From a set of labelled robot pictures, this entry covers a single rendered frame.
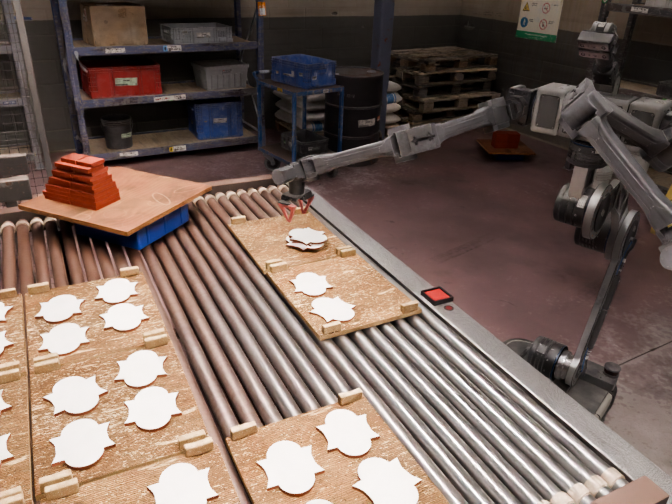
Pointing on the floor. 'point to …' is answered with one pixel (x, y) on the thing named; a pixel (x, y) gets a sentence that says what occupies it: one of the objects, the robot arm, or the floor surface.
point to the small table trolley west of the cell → (292, 120)
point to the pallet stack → (440, 83)
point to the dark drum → (355, 109)
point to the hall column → (382, 39)
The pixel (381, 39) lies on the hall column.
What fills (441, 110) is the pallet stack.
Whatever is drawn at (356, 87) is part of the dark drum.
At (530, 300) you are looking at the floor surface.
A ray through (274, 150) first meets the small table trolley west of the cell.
